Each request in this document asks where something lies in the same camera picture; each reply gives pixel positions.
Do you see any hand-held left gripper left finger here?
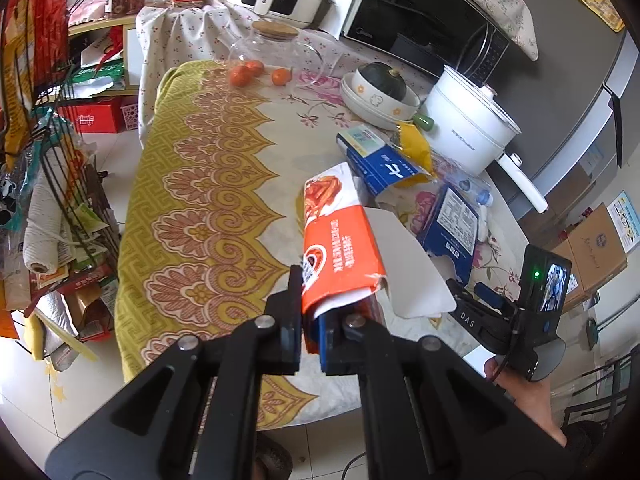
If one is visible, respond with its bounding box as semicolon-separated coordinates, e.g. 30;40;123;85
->
45;264;304;480

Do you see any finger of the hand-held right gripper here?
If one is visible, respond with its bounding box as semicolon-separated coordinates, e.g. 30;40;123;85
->
474;283;507;311
446;279;506;346

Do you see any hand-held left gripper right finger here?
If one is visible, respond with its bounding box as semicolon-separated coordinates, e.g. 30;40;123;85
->
316;310;596;480

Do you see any blue carton with white table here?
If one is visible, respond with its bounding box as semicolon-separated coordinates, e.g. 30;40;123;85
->
416;184;482;287

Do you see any orange cardboard food box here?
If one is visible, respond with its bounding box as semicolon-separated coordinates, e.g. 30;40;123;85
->
300;162;457;356

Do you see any clear plastic bottle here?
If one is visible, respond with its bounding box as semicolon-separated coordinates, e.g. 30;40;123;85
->
446;167;495;209

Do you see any yellow wrapper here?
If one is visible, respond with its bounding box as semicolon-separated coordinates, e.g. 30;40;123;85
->
395;121;434;182

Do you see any blue carton with cyan label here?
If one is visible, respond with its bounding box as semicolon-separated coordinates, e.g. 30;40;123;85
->
336;124;435;202

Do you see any person's right hand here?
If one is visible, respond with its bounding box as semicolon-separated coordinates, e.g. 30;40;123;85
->
484;355;568;443

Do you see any brown cardboard box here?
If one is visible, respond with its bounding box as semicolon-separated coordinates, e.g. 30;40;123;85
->
566;203;629;295
550;240;593;313

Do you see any dark chair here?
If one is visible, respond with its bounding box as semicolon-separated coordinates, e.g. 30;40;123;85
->
562;344;640;433

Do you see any brown slipper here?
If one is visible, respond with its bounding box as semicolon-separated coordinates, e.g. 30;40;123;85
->
250;432;297;480

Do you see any blue and white box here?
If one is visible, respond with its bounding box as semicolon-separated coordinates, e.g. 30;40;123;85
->
606;190;640;255

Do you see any floral tablecloth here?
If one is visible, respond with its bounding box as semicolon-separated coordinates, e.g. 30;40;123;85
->
116;60;532;429

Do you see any white electric cooking pot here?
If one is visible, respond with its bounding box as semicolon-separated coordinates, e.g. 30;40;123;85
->
427;64;548;215

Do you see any pot lid with white knob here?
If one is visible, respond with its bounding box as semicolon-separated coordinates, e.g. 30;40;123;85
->
442;64;522;137

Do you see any white flower-print bowl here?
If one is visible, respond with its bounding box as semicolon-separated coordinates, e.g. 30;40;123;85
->
351;67;410;116

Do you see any grey refrigerator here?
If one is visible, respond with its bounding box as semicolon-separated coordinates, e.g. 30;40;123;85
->
492;0;640;223

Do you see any silver foil bag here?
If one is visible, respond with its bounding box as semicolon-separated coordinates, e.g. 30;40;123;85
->
27;287;83;358

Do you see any dark green squash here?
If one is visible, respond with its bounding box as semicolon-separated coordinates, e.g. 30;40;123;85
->
361;61;408;102

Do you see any paper towel roll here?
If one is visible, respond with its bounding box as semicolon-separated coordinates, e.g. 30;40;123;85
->
22;174;69;276

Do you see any white lattice basket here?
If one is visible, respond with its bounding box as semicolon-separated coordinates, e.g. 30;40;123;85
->
121;101;144;132

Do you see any glass jar with cork lid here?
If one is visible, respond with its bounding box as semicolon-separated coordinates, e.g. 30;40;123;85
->
227;19;323;90

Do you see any black microwave oven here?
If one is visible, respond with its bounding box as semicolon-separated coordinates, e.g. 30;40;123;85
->
340;0;512;81

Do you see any red box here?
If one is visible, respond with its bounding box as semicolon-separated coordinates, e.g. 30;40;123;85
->
56;96;124;134

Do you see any cherry print cloth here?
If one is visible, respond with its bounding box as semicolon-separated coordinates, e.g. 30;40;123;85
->
136;0;351;148

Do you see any yellow paper sheet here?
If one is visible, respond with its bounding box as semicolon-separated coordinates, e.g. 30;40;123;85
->
571;0;627;34

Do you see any green and white bag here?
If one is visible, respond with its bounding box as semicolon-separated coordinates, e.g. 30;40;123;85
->
67;57;127;97

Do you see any wooden shelf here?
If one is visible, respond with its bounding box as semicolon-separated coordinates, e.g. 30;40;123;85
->
67;10;143;38

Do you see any red snack bag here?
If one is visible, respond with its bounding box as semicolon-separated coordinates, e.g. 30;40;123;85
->
0;0;73;128

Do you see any white dish with green handle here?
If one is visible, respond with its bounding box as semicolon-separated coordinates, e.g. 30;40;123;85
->
340;72;436;131

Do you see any black wire rack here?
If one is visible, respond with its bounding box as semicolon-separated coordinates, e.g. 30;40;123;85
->
0;0;123;286

